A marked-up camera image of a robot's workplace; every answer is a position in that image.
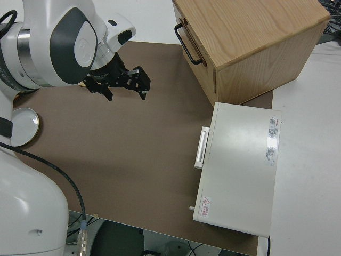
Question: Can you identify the gray round plate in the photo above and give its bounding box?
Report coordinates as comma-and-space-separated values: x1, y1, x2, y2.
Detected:
12, 107, 41, 148

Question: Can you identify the white oven door handle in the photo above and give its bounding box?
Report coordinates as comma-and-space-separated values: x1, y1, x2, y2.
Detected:
193, 126, 211, 169

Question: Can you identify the light wooden drawer box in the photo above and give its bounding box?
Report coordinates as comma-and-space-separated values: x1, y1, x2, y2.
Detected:
172, 0, 331, 105

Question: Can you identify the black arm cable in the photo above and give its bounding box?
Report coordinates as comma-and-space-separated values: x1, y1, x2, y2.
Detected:
0, 10, 89, 256

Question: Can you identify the black metal drawer handle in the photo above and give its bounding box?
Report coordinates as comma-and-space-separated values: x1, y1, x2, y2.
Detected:
174, 22, 205, 66

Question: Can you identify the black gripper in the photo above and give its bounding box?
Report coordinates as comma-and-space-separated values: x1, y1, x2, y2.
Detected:
83, 52, 152, 102

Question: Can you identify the brown table mat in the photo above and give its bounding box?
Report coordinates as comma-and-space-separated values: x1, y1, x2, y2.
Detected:
12, 41, 274, 256

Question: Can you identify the dark gray round base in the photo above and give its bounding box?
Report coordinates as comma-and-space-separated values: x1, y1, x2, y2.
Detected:
99, 220, 146, 256

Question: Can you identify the white toaster oven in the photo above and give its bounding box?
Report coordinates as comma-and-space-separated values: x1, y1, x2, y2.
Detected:
188, 102, 283, 238

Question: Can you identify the black cable bundle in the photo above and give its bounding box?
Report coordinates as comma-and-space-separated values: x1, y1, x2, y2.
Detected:
321, 0, 341, 37

